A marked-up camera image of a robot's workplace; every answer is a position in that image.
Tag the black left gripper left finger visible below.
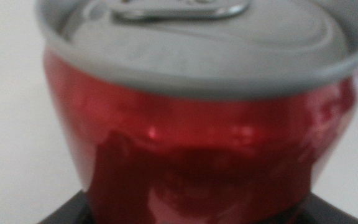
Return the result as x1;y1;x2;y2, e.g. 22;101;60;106
39;190;93;224

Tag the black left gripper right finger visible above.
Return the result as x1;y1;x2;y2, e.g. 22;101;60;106
300;192;358;224

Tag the red cola can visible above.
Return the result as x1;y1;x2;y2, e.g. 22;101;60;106
35;0;358;224

